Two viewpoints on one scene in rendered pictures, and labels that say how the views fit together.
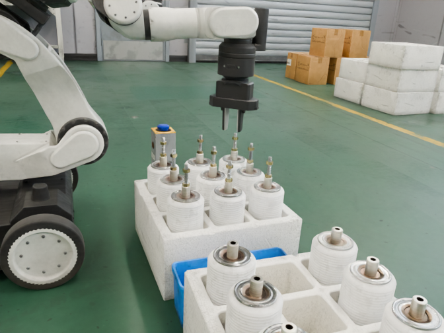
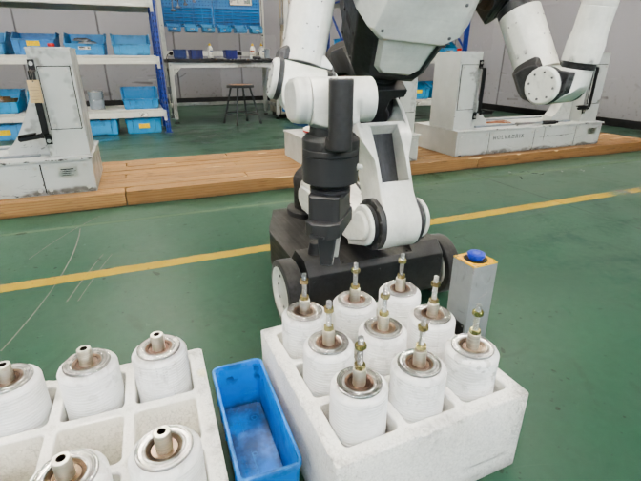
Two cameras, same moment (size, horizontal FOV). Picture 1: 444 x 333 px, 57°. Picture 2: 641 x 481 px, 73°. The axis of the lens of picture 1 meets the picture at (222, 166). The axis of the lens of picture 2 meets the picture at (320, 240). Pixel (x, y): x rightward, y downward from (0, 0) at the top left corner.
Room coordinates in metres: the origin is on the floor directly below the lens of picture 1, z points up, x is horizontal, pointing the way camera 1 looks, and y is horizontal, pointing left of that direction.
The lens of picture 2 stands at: (0.98, -0.69, 0.73)
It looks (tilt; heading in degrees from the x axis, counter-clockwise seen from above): 23 degrees down; 89
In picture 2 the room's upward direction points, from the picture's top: straight up
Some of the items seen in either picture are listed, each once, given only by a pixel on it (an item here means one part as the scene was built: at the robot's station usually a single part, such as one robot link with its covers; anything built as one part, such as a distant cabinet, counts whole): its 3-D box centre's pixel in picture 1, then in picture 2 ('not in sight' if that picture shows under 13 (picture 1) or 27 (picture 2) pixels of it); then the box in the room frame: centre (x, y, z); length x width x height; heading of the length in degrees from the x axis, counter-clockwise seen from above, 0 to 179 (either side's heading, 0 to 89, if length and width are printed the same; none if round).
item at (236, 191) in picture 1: (228, 191); (328, 342); (1.01, -0.02, 0.25); 0.08 x 0.08 x 0.01
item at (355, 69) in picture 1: (370, 71); not in sight; (3.90, -1.32, 0.27); 0.39 x 0.39 x 0.18; 23
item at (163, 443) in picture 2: (335, 235); (163, 440); (0.77, -0.25, 0.26); 0.02 x 0.02 x 0.03
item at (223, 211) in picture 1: (226, 221); (328, 381); (1.01, -0.02, 0.16); 0.10 x 0.10 x 0.18
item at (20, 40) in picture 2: not in sight; (37, 43); (-1.76, 4.12, 0.90); 0.50 x 0.38 x 0.21; 111
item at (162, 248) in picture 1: (210, 224); (379, 392); (1.11, 0.03, 0.09); 0.39 x 0.39 x 0.18; 23
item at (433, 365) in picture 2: (249, 172); (419, 363); (1.16, -0.08, 0.25); 0.08 x 0.08 x 0.01
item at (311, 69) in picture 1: (312, 69); not in sight; (4.80, -0.97, 0.15); 0.30 x 0.24 x 0.30; 20
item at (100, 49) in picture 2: not in sight; (86, 44); (-1.35, 4.28, 0.90); 0.50 x 0.38 x 0.21; 109
